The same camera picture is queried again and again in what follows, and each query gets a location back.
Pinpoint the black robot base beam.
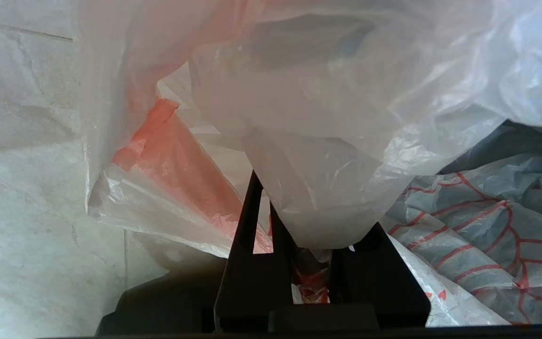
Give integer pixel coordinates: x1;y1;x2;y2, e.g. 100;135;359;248
96;264;227;337

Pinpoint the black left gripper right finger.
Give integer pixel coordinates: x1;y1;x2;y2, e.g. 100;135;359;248
330;221;432;330

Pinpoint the white bag with red drawstring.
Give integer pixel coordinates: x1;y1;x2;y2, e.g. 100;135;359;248
78;0;542;329

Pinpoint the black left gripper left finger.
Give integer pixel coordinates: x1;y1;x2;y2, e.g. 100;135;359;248
214;170;296;333

